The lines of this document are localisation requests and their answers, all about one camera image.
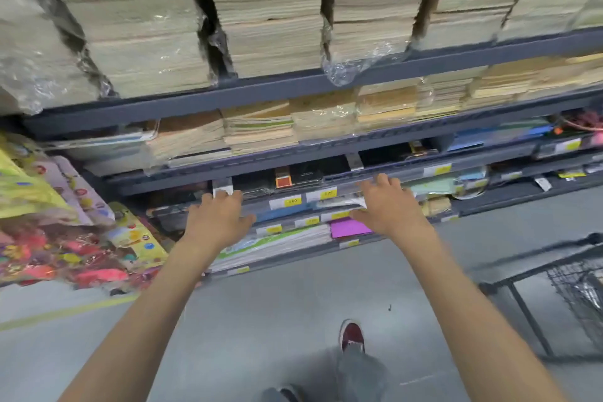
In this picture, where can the person's dark shoe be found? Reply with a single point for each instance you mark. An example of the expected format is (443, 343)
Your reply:
(282, 394)

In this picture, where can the person's left hand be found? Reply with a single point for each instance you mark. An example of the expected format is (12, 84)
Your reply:
(214, 222)

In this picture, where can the dark grey metal shelving unit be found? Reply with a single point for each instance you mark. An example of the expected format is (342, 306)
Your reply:
(301, 86)

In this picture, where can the yellow cartoon sticker packet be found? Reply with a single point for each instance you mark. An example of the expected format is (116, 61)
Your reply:
(134, 237)

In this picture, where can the person's right thumb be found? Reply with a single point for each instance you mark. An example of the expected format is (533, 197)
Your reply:
(362, 214)

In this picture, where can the person's right hand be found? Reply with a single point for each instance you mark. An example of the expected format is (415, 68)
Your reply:
(393, 208)

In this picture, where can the person's red shoe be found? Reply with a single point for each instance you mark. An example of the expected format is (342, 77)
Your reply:
(352, 335)

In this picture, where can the green and white paper pack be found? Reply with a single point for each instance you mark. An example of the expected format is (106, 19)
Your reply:
(273, 246)

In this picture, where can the light green paper pack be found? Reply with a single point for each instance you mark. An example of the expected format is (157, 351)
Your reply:
(431, 187)

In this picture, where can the person's grey trouser leg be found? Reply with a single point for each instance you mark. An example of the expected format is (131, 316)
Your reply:
(360, 376)

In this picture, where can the purple paper pack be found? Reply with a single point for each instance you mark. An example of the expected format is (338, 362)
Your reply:
(348, 228)

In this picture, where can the small orange box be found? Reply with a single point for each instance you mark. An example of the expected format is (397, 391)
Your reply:
(283, 179)

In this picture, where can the row of yellow notebook piles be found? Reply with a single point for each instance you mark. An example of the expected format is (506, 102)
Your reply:
(329, 114)

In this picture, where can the yellow green sticker packet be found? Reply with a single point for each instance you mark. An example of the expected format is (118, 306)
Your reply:
(26, 185)

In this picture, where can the person's left thumb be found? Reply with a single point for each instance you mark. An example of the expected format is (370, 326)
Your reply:
(247, 225)

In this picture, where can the person's right forearm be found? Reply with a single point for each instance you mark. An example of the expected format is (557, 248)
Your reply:
(471, 312)

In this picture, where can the row of yellow price labels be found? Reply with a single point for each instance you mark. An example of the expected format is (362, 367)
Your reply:
(287, 202)

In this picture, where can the blue paper sheets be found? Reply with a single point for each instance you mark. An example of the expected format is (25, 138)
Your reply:
(499, 138)

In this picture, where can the pink patterned sticker packet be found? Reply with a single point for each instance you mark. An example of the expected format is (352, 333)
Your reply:
(82, 192)

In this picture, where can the pile of red pink packets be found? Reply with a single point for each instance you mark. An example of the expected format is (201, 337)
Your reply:
(61, 260)

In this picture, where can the person's left forearm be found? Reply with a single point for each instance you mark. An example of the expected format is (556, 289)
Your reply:
(141, 321)

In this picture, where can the row of beige paper stacks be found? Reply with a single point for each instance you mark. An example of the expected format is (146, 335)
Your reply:
(268, 15)

